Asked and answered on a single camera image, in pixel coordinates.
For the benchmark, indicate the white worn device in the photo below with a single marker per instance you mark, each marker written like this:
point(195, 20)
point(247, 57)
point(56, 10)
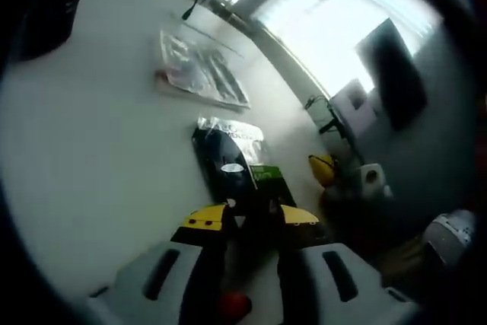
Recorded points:
point(449, 237)

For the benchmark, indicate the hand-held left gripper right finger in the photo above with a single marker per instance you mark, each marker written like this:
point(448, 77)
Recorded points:
point(304, 264)

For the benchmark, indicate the black barcode scanner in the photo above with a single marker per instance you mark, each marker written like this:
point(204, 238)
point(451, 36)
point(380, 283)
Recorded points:
point(42, 24)

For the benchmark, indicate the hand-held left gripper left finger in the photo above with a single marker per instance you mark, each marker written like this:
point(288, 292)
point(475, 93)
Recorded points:
point(201, 264)

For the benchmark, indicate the green black sheet goods packet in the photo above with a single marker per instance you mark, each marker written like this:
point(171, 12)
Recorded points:
point(224, 150)

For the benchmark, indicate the white table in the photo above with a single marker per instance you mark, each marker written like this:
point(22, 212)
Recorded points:
point(95, 131)

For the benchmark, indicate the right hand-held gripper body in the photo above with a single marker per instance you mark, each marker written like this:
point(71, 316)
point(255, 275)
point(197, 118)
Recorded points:
point(374, 180)

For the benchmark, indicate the black monitor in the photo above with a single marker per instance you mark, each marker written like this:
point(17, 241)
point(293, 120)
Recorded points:
point(395, 74)

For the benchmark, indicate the clear dark-printed sheet goods packet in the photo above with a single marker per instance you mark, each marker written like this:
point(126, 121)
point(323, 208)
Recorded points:
point(198, 62)

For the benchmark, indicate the white box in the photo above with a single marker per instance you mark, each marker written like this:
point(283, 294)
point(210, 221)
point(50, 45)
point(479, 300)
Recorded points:
point(354, 112)

